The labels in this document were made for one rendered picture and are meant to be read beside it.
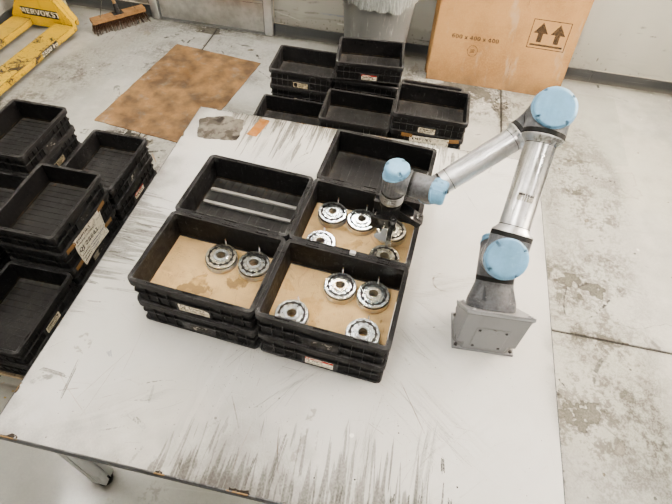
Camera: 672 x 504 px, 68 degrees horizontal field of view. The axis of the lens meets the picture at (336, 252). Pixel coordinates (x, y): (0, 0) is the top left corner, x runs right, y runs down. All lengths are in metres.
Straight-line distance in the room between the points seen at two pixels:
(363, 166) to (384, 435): 1.02
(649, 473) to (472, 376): 1.16
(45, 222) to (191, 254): 0.94
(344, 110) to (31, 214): 1.73
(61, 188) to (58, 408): 1.22
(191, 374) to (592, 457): 1.72
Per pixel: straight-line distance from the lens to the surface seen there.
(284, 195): 1.88
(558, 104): 1.48
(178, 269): 1.70
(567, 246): 3.16
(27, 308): 2.53
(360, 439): 1.53
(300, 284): 1.61
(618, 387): 2.75
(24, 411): 1.75
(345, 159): 2.03
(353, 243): 1.72
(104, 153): 2.94
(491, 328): 1.60
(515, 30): 4.16
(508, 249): 1.42
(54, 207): 2.55
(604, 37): 4.52
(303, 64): 3.49
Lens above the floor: 2.14
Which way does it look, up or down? 51 degrees down
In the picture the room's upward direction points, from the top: 4 degrees clockwise
